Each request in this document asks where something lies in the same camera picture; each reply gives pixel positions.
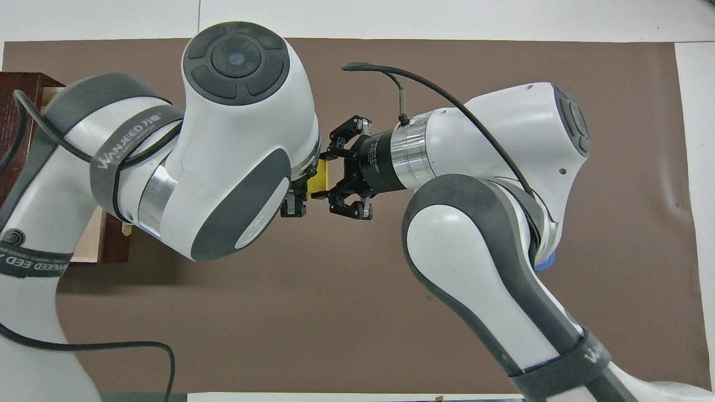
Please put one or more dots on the brown table mat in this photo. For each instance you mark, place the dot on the brown table mat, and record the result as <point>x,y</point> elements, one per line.
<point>335,307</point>

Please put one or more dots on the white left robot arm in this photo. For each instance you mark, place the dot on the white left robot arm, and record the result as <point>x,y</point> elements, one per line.
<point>234,145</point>

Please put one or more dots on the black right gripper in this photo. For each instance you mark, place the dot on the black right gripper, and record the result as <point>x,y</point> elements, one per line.
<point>375,164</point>

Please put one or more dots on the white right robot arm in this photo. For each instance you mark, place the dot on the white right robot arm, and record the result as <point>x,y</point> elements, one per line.
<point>475,257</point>

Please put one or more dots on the blue plastic tray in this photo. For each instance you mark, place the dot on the blue plastic tray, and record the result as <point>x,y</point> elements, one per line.
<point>546,262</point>

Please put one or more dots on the yellow cube block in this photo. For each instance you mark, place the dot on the yellow cube block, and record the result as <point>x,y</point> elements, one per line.
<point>319,178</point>

